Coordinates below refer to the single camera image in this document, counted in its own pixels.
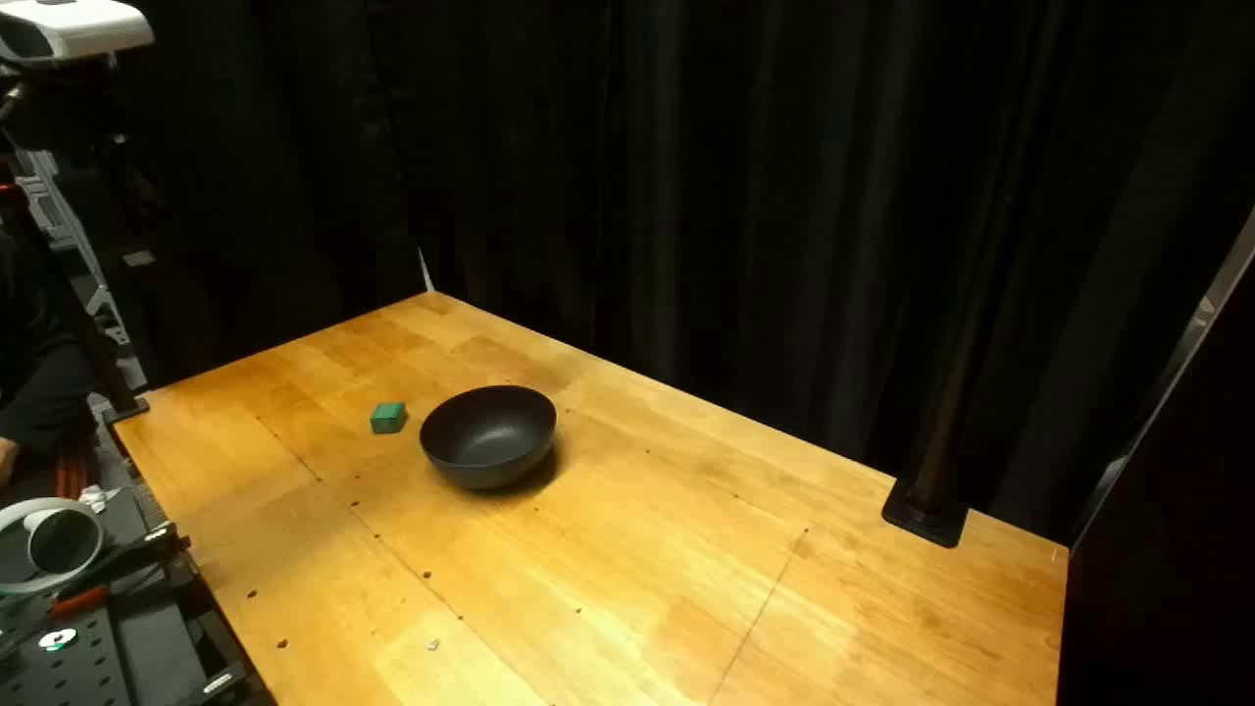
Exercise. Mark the black curtain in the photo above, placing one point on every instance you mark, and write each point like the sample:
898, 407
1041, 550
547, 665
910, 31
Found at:
731, 181

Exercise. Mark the small green block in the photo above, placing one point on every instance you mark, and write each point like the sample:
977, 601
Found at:
391, 419

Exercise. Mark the white tape roll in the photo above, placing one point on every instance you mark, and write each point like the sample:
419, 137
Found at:
51, 538

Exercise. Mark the black perforated side bench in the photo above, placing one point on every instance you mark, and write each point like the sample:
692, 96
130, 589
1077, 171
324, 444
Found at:
102, 612

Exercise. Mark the grey metal frame strut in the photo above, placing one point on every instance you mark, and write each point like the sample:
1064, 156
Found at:
73, 257

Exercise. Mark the dark panel with metal edge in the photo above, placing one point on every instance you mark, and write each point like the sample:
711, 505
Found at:
1164, 524

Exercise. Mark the dark grey bowl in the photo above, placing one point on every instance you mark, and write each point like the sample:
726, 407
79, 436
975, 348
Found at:
489, 436

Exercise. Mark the black pole with base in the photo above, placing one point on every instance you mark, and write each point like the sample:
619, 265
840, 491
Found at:
941, 435

